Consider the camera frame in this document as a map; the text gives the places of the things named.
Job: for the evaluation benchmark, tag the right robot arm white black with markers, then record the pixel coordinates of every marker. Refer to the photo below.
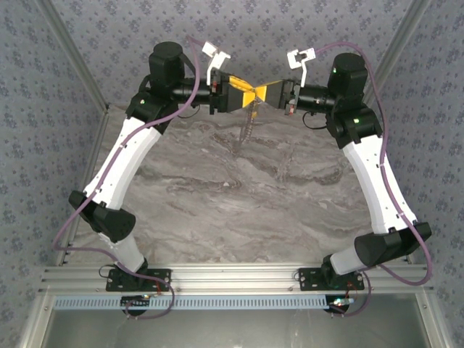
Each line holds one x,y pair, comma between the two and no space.
377,181

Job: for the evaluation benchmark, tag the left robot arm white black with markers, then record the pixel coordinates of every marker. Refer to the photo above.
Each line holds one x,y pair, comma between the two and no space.
119,163

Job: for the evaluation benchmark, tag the small black controller board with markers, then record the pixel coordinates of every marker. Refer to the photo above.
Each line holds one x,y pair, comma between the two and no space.
339,302
134,301

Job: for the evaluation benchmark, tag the aluminium frame post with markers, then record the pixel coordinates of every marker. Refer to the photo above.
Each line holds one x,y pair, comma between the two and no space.
392,54
75,54

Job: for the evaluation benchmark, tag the aluminium mounting rail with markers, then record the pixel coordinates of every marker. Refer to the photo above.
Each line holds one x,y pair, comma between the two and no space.
232,277

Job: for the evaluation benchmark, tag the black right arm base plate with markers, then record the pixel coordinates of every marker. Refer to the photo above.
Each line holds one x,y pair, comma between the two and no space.
308,281

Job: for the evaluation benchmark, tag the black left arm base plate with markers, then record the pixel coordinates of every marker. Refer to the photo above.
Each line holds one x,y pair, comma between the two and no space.
161,277

